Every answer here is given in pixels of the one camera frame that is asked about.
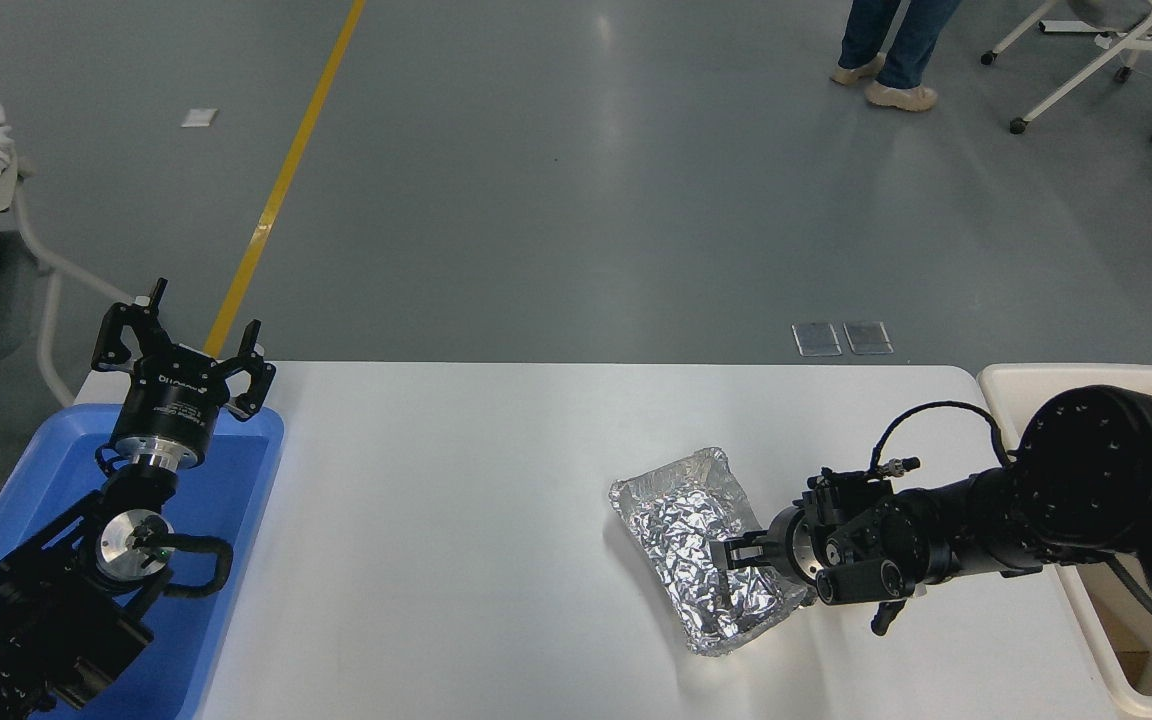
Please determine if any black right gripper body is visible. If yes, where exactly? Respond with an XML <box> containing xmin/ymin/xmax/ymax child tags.
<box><xmin>765</xmin><ymin>503</ymin><xmax>820</xmax><ymax>585</ymax></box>

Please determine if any white wheeled chair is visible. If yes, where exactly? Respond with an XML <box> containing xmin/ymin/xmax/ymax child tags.
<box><xmin>980</xmin><ymin>0</ymin><xmax>1152</xmax><ymax>147</ymax></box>

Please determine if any blue plastic tray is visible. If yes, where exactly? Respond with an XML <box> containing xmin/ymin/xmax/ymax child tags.
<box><xmin>0</xmin><ymin>403</ymin><xmax>285</xmax><ymax>720</ymax></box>

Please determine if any grey chair with white frame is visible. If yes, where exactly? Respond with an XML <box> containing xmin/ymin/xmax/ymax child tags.
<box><xmin>0</xmin><ymin>155</ymin><xmax>143</xmax><ymax>409</ymax></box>

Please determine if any clear floor plate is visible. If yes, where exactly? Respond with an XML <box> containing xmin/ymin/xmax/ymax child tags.
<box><xmin>792</xmin><ymin>322</ymin><xmax>844</xmax><ymax>358</ymax></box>
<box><xmin>843</xmin><ymin>320</ymin><xmax>895</xmax><ymax>356</ymax></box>

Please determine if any standing person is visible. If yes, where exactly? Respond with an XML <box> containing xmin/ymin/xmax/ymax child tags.
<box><xmin>829</xmin><ymin>0</ymin><xmax>964</xmax><ymax>112</ymax></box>

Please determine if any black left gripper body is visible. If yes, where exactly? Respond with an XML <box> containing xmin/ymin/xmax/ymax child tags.
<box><xmin>111</xmin><ymin>346</ymin><xmax>236</xmax><ymax>458</ymax></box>

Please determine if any large pale bin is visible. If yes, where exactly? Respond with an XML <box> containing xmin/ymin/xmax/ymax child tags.
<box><xmin>976</xmin><ymin>362</ymin><xmax>1152</xmax><ymax>720</ymax></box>

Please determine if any foil tray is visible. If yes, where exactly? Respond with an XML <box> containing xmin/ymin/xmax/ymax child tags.
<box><xmin>608</xmin><ymin>446</ymin><xmax>818</xmax><ymax>658</ymax></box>

